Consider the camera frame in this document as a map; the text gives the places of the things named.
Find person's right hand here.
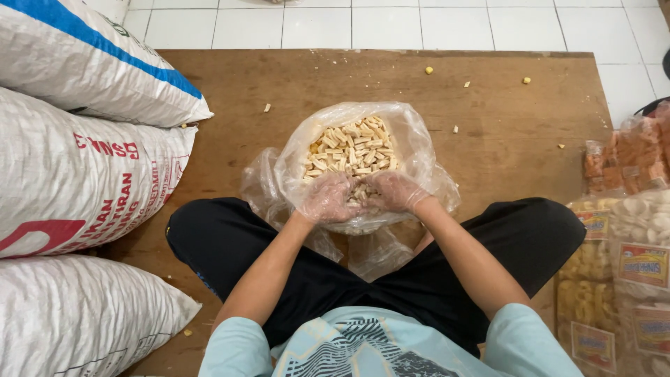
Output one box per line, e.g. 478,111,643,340
362,170,433,215

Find person's left hand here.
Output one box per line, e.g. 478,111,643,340
297,171,365,225

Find beige cracker sticks handful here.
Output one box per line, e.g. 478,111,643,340
348,182,382,214

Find heap of beige cracker sticks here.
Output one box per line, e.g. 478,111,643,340
303,116,400,184

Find large clear plastic bag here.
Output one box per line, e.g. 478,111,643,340
240,101,462,284

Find person's black shorts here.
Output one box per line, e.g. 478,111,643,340
165,196,587,360

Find person's light blue shirt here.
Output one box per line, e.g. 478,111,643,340
198,303,585,377

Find brown wooden board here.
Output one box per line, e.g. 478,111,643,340
99,49,614,377

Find yellow crackers packet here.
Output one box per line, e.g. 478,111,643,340
556,196,623,377

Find orange crackers packet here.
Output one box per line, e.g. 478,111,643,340
582,101,670,197

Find white crackers packet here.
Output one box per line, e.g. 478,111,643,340
609,188,670,377

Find white woven sack red print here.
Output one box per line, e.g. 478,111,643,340
0,86,199,259

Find plain white woven sack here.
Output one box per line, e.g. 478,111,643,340
0,254,203,377

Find white woven sack blue stripe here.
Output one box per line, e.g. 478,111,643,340
0,0,214,129

